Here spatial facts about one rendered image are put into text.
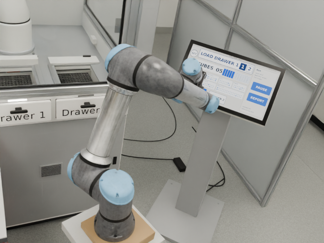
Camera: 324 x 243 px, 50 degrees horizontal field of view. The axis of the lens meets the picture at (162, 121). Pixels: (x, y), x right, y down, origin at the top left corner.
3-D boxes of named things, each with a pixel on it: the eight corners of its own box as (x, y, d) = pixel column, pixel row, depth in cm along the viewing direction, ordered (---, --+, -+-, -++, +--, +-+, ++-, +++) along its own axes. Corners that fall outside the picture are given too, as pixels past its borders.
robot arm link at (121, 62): (87, 203, 118) (143, 52, 106) (59, 180, 125) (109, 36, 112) (109, 196, 129) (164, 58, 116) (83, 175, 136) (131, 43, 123)
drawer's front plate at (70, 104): (113, 114, 183) (114, 96, 177) (56, 119, 171) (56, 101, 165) (112, 112, 184) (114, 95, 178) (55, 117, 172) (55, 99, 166)
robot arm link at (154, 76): (174, 64, 101) (225, 95, 144) (146, 51, 106) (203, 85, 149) (157, 100, 103) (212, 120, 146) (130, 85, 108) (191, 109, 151)
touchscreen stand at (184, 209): (204, 258, 216) (257, 127, 159) (140, 227, 227) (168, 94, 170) (223, 205, 256) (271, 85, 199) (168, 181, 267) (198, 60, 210)
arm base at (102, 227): (142, 223, 131) (145, 206, 125) (115, 249, 120) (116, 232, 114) (114, 202, 137) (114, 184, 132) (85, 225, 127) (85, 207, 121)
